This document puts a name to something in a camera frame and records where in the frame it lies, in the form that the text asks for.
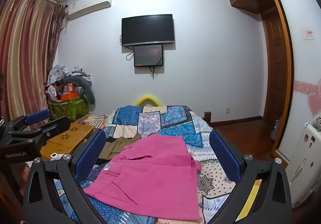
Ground pink pants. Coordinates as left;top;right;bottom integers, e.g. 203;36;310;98
84;134;201;221

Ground wooden lap desk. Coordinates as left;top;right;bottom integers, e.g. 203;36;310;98
40;123;94;160

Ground green storage bag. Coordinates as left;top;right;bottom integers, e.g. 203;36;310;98
48;97;88;122

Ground orange box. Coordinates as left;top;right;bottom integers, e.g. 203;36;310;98
61;92;79;102

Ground white appliance with stickers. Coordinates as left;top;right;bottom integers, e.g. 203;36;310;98
286;122;320;208

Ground pile of grey clothes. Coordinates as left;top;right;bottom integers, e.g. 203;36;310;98
47;65;96;104

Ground olive green pants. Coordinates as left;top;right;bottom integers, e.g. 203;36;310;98
98;133;141;161

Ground red gold striped curtain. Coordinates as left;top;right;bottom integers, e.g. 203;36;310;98
1;0;65;121

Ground yellow foam headboard pad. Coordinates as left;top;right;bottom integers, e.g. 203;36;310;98
135;95;162;107

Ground wooden door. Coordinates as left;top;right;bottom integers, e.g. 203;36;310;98
260;0;294;152

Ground white sliding wardrobe door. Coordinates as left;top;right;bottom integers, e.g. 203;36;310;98
278;0;320;160

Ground white wall air conditioner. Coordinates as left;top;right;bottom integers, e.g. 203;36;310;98
68;0;112;20

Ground small black wall monitor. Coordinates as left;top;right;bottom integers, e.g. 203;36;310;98
133;45;164;67

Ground large black wall television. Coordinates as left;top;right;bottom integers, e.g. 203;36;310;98
121;14;175;46

